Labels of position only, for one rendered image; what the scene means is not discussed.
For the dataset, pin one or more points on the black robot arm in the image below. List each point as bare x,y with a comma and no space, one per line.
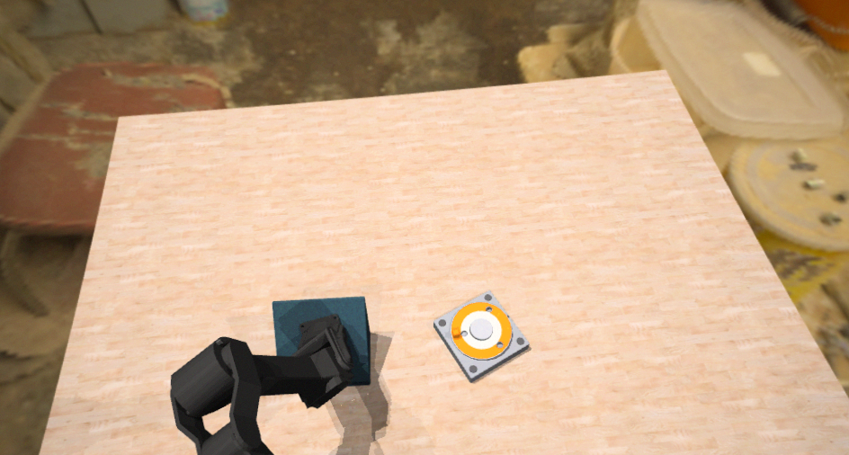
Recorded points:
226,372

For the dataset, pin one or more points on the orange round plate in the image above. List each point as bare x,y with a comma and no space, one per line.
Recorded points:
475,349

